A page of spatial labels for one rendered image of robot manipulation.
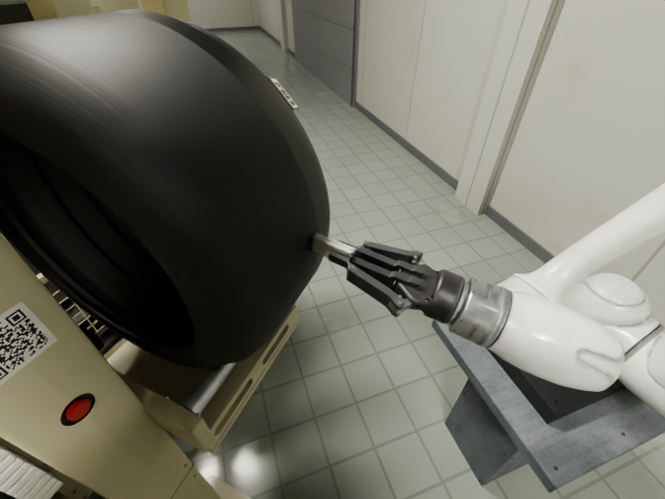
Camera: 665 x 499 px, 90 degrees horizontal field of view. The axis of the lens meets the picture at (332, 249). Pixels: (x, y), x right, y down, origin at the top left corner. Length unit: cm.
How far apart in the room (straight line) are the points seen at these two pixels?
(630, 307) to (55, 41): 106
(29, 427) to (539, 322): 66
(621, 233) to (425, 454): 124
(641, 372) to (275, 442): 127
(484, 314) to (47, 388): 57
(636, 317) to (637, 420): 35
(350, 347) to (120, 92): 160
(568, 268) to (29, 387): 80
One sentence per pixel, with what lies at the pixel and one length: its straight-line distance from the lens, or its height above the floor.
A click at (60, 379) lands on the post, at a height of 113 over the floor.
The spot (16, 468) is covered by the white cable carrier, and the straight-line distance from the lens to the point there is 65.
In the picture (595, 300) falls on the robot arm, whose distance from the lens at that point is 96.
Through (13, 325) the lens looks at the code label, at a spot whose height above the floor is 124.
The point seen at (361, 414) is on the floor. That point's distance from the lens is 168.
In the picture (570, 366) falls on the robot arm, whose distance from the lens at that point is 53.
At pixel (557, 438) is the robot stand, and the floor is 65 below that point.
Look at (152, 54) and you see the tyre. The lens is 50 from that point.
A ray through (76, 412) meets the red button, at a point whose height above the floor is 106.
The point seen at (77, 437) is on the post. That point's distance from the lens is 67.
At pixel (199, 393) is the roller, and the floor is 92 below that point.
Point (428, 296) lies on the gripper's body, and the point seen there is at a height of 118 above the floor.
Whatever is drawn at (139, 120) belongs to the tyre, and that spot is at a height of 142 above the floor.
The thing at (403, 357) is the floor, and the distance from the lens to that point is 184.
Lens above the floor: 155
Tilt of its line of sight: 41 degrees down
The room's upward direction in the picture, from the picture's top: straight up
